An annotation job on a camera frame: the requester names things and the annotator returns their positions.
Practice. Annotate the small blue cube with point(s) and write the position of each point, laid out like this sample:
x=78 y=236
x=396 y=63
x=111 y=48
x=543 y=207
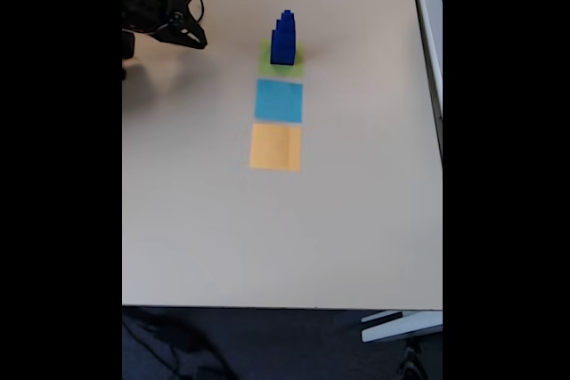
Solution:
x=285 y=26

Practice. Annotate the large blue cube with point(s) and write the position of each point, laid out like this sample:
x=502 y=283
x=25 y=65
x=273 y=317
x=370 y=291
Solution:
x=282 y=55

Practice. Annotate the tiny blue cube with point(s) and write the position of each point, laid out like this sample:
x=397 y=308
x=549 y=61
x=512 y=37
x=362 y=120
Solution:
x=287 y=15

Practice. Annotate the green paper square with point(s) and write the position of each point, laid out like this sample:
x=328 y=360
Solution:
x=265 y=66

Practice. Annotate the light blue paper square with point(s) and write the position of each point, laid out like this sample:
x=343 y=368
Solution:
x=278 y=102

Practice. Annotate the orange paper square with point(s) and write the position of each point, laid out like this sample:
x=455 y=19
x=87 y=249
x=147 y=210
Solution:
x=276 y=148

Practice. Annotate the white side desk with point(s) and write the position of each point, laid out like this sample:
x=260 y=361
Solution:
x=429 y=42

